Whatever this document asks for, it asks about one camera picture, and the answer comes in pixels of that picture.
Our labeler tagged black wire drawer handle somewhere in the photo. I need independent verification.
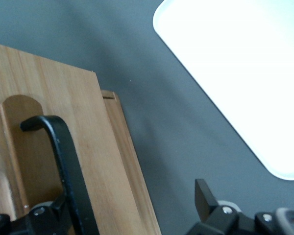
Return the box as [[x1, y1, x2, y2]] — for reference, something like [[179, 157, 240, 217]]
[[20, 115, 100, 235]]

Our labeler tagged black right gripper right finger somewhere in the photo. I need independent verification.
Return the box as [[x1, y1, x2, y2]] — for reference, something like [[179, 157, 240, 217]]
[[188, 179, 240, 235]]

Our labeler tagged white rectangular tray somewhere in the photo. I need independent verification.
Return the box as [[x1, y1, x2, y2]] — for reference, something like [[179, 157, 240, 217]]
[[152, 0, 294, 181]]

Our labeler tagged wooden drawer cabinet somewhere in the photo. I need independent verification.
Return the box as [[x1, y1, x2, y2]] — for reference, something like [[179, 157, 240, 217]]
[[100, 90, 162, 235]]

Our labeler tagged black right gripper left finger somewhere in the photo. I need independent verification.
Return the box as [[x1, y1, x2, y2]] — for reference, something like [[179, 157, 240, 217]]
[[26, 193, 72, 235]]

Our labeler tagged wooden drawer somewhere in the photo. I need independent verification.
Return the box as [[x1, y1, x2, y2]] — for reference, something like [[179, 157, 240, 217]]
[[0, 41, 143, 235]]

